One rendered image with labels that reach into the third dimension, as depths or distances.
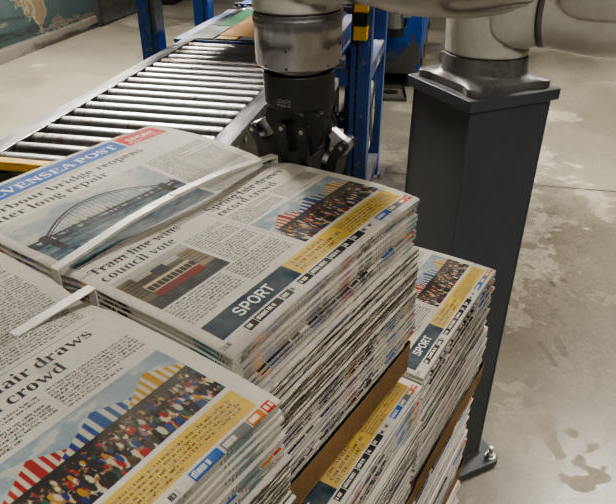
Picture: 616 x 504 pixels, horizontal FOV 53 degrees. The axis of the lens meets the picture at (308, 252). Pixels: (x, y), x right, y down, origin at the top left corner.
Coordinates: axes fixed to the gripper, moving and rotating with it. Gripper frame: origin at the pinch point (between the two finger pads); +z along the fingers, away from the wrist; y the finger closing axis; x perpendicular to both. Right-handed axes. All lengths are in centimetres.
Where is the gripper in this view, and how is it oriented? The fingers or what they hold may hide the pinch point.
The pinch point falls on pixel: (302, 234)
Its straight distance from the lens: 74.6
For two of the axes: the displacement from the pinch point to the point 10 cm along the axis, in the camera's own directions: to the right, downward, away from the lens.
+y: 8.5, 2.7, -4.5
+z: 0.2, 8.5, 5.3
